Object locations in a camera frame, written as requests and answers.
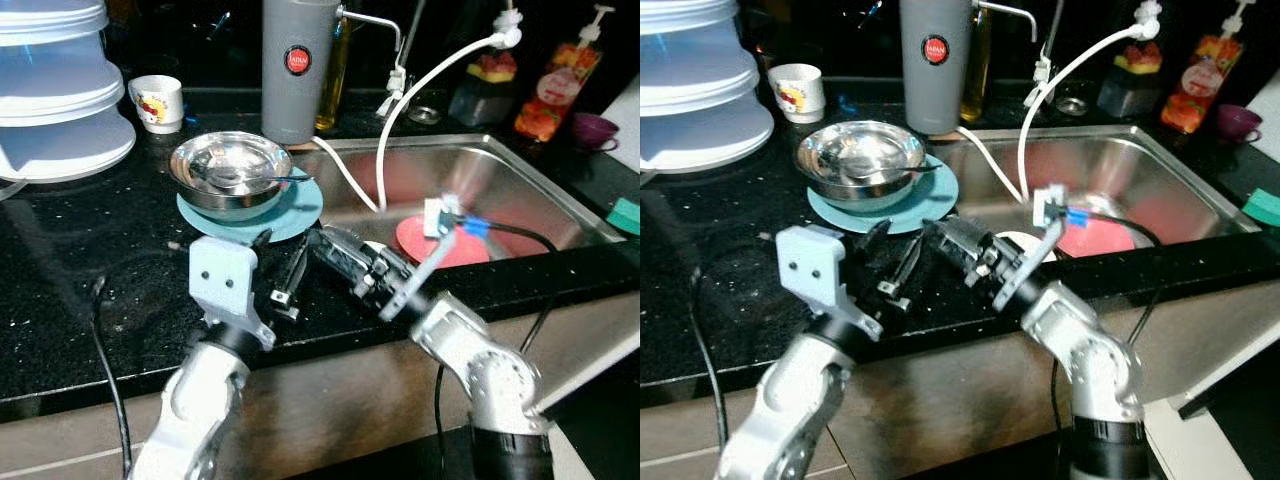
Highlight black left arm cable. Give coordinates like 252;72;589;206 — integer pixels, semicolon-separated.
688;240;791;479
90;248;196;479

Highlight thick white hose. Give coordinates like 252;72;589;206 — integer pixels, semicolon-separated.
1016;18;1161;204
374;28;523;213

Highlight slim steel tap pipe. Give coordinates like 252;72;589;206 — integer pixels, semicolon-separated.
1022;0;1066;109
378;0;429;116

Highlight stainless steel bowl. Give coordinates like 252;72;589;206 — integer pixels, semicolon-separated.
795;120;926;204
168;132;293;213

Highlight dark container with fruit label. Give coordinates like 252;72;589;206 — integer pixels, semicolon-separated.
1097;42;1164;119
450;50;519;128

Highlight brown cabinet front panel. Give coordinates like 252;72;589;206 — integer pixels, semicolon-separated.
0;290;641;480
640;275;1280;480

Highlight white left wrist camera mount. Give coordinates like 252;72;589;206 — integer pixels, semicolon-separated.
188;236;278;351
775;225;881;341

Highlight purple cup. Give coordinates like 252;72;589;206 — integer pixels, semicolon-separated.
572;112;621;153
1216;104;1266;144

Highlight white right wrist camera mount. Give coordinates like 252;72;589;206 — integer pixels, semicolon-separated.
380;197;466;323
992;183;1071;311

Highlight stainless steel sink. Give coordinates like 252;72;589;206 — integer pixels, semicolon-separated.
290;133;627;264
930;125;1263;261

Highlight orange dish soap pump bottle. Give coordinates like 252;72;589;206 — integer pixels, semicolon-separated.
514;5;616;143
1160;0;1256;135

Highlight small white dish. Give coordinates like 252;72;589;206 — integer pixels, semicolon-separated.
998;231;1057;263

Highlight grey jug with red logo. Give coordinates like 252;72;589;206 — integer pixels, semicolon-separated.
898;0;976;136
260;0;343;146

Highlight white printed paper cup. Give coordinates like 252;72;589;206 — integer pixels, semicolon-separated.
768;63;827;124
128;75;185;135

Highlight teal plate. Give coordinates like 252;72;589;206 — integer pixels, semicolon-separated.
806;160;959;235
177;175;324;244

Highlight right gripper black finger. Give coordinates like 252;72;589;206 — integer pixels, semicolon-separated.
307;227;362;260
921;216;977;247
919;224;969;268
304;234;354;282

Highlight thin white hose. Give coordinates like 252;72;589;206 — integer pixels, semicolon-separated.
955;127;1023;204
312;137;381;213

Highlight green sponge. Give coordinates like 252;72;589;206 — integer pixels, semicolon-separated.
607;197;641;236
1245;187;1280;228

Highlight pink plate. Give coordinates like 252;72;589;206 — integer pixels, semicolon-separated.
395;213;491;269
1055;213;1137;259

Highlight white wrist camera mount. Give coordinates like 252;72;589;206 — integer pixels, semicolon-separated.
188;236;278;351
992;183;1071;311
775;225;881;341
380;197;466;323

